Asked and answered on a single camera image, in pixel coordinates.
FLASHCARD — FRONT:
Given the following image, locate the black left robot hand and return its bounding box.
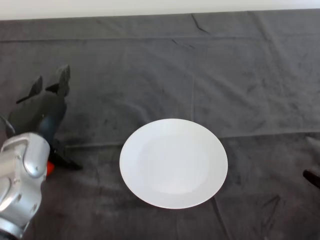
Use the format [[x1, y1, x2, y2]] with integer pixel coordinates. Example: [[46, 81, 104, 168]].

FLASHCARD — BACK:
[[8, 64, 84, 171]]

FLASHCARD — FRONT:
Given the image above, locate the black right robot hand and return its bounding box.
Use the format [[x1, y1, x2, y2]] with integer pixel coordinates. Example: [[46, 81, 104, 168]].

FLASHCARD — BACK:
[[302, 168, 320, 190]]

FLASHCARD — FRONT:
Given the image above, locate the red yellow apple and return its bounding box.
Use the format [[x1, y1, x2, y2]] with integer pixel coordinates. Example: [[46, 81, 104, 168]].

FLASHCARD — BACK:
[[46, 161, 56, 177]]

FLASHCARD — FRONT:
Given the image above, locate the white round plate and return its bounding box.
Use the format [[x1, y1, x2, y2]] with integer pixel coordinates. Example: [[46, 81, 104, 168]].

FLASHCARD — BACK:
[[119, 118, 229, 210]]

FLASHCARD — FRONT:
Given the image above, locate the dark grey cloth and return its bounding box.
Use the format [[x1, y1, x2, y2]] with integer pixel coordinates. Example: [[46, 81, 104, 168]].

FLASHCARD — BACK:
[[0, 9, 320, 240]]

